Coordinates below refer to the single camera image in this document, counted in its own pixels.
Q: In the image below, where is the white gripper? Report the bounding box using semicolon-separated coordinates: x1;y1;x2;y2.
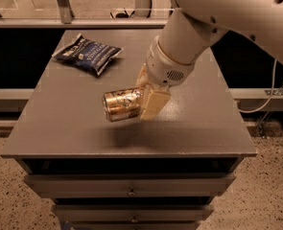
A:
135;36;195;121

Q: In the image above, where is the orange gold soda can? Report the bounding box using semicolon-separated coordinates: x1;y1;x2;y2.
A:
103;88;144;122

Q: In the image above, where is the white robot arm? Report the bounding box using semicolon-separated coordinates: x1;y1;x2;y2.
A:
136;0;283;120

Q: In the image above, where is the blue chip bag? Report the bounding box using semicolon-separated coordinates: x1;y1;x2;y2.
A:
52;34;123;77

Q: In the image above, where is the grey drawer cabinet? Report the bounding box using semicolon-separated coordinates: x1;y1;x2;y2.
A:
2;30;256;230

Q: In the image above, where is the grey metal railing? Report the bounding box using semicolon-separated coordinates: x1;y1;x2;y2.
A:
0;0;172;29

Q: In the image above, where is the upper drawer knob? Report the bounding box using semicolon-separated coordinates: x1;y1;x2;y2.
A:
127;189;137;197

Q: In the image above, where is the drawer knob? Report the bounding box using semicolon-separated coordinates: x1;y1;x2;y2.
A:
127;189;137;197
130;217;139;223

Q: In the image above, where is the lower drawer knob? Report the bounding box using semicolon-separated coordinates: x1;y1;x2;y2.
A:
130;217;139;223

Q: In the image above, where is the upper grey drawer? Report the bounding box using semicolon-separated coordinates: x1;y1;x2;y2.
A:
24;173;235;198

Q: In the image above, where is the grey drawer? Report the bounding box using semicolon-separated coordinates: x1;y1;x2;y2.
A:
24;173;235;198
53;205;213;222

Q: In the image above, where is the lower grey drawer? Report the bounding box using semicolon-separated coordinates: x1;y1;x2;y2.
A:
53;205;213;222

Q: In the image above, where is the white cable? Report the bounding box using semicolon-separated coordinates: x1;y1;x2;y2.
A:
237;58;278;115

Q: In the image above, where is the metal floor bracket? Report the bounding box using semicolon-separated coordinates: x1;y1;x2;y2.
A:
256;83;283;139

